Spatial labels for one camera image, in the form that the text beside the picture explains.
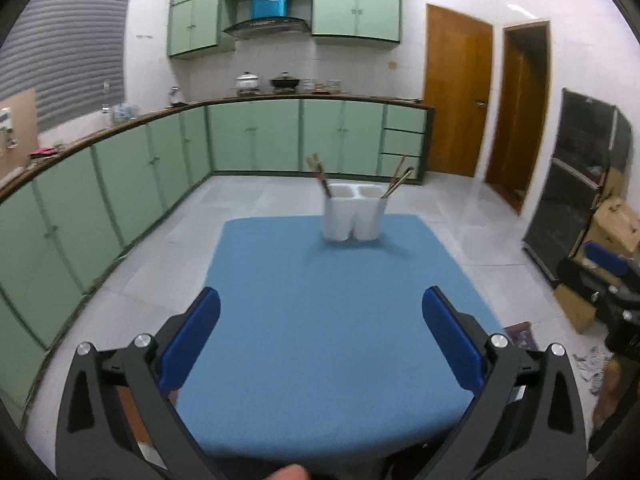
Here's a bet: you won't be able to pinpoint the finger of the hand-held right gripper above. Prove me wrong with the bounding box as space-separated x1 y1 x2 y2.
584 241 632 277

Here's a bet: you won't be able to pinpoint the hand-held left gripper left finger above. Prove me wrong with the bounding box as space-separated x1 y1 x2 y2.
55 286 232 480

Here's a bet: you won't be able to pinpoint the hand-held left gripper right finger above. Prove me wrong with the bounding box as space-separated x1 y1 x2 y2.
419 286 588 480

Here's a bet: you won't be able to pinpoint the white utensil holder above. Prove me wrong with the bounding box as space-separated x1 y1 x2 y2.
321 184 388 242

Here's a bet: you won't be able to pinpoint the brown wooden utensil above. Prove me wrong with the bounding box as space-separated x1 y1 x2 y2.
382 156 407 198
387 165 417 198
306 156 326 196
312 154 332 197

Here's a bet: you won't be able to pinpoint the person's left hand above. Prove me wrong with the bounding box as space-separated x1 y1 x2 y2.
267 464 310 480

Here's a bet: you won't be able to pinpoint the large cardboard box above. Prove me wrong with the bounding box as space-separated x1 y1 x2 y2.
582 197 640 256

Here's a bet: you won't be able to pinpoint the small cardboard box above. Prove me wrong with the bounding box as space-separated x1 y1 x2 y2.
552 280 598 335

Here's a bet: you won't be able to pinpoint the black glass cabinet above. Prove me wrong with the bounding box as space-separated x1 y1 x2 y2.
522 87 633 288

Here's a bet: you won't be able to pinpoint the crumpled paper scraps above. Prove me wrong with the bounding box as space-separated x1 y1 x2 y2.
572 345 608 396

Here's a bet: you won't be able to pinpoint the dark printed paper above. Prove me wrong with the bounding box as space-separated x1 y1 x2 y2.
505 322 536 351

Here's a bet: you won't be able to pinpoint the blue tablecloth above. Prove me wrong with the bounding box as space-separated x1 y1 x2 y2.
177 214 506 466

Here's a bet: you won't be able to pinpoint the open wooden door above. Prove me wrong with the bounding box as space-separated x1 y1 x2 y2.
484 20 552 216

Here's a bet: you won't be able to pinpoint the green base cabinets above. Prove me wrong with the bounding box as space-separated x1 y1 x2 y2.
0 97 436 411

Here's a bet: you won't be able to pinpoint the closed wooden door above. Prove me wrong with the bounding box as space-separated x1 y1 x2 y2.
424 3 494 177

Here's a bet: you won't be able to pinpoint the green drawer unit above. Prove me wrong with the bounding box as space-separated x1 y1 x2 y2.
377 105 431 181

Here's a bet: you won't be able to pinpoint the white cooking pot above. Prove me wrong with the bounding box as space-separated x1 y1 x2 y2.
235 72 261 96

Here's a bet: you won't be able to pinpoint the cardboard board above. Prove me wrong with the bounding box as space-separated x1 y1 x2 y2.
0 90 40 178

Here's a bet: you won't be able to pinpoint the black wok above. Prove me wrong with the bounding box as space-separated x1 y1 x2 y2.
270 72 301 93

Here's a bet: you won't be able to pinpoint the grey window blind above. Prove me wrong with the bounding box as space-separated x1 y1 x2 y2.
0 0 136 133

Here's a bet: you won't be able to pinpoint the range hood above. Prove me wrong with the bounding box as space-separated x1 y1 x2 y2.
222 16 311 41

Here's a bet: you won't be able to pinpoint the blue box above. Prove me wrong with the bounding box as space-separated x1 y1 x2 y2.
250 0 291 20

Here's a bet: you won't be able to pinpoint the green wall cabinet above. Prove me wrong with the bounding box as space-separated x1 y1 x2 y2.
311 0 403 45
167 0 238 59

